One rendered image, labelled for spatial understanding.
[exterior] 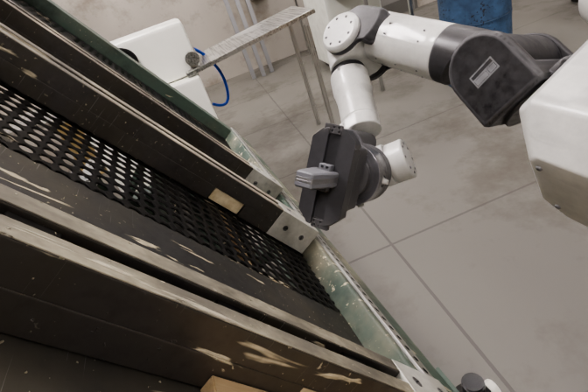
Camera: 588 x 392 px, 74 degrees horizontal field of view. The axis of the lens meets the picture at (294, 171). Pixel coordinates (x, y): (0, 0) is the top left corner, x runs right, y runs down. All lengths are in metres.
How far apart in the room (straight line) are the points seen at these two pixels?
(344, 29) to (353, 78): 0.09
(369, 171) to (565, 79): 0.24
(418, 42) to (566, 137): 0.28
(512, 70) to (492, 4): 3.20
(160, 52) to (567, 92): 2.80
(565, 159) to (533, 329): 1.48
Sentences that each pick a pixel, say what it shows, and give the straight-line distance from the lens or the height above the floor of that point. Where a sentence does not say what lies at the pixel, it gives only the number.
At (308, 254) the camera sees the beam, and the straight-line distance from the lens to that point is 1.00.
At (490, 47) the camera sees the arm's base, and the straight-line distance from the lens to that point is 0.58.
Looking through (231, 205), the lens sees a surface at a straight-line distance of 0.89.
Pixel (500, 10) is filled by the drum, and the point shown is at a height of 0.62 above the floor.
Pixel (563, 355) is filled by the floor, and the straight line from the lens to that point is 1.87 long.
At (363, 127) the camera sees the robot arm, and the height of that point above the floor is 1.25.
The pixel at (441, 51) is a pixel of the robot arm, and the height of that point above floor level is 1.35.
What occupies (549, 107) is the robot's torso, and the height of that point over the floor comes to 1.32.
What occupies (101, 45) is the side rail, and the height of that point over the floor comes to 1.44.
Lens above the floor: 1.54
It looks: 28 degrees down
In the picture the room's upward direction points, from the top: 19 degrees counter-clockwise
